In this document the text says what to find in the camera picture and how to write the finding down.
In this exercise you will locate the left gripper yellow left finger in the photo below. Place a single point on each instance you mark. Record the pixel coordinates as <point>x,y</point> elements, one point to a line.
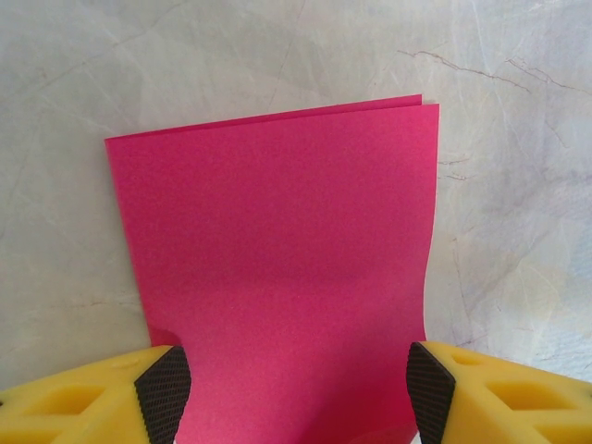
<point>92,407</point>

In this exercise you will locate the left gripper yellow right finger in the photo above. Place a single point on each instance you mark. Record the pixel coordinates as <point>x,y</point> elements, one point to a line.
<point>499,407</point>

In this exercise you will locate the pink square paper sheet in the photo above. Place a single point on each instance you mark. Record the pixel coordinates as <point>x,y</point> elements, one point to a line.
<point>277,231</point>

